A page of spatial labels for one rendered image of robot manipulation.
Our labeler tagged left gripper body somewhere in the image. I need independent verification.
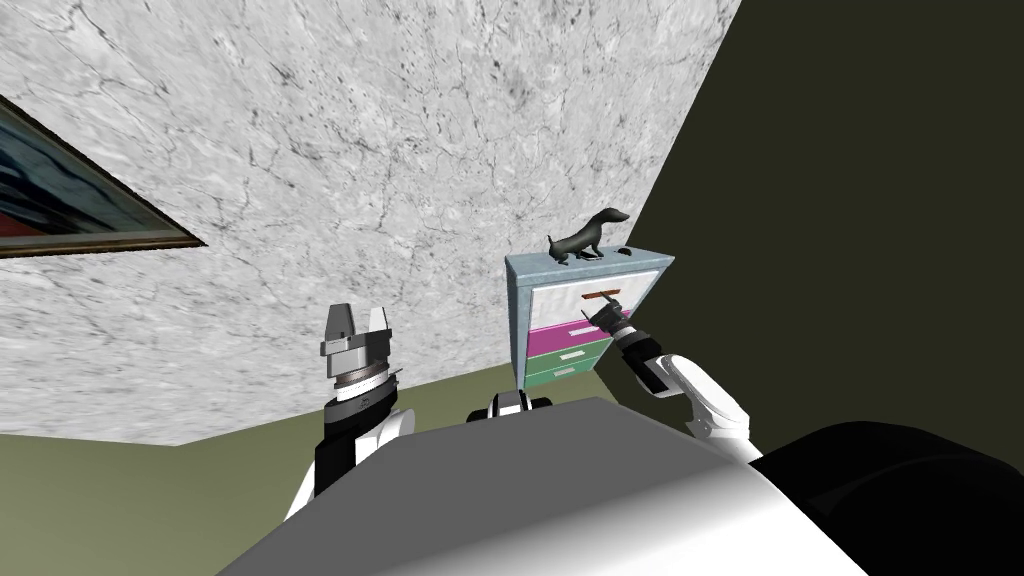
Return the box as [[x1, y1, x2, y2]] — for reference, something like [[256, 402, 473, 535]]
[[319, 327, 394, 380]]

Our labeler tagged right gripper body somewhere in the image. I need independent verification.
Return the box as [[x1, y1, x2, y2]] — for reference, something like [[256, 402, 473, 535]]
[[597, 306, 635, 339]]

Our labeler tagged white drawer front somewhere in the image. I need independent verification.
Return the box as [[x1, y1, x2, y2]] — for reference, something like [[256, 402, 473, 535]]
[[529, 271, 661, 332]]

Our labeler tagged pink drawer front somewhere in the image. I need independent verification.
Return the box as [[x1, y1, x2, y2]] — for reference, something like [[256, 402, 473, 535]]
[[527, 310, 633, 360]]

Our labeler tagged green drawer front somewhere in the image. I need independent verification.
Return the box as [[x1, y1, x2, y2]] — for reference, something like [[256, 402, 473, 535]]
[[524, 337, 616, 377], [523, 355, 601, 391]]

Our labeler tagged black animal figurine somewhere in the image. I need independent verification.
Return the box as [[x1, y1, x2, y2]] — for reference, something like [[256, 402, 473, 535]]
[[547, 207, 631, 267]]

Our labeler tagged blue-grey chest of drawers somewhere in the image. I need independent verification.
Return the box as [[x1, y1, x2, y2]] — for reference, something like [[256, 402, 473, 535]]
[[503, 246, 676, 391]]

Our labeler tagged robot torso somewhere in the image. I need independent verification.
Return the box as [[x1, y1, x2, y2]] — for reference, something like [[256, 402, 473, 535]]
[[214, 390, 872, 576]]

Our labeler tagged framed wall picture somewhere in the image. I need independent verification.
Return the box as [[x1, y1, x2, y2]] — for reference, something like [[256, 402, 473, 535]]
[[0, 95, 209, 260]]

